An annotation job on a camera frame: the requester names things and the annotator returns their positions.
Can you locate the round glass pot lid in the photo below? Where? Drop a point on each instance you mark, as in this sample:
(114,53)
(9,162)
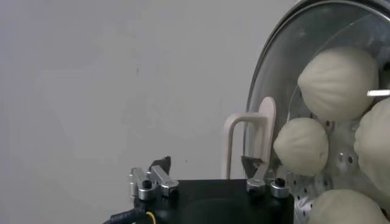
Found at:
(246,117)

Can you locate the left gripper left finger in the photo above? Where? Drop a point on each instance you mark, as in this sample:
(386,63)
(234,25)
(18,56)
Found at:
(163,181)

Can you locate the white steamed baozi bun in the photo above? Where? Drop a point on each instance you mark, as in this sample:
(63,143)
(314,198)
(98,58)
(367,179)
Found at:
(344,210)
(338,85)
(301,146)
(377,146)

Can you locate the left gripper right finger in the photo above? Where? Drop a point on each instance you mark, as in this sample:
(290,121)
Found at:
(256,184)

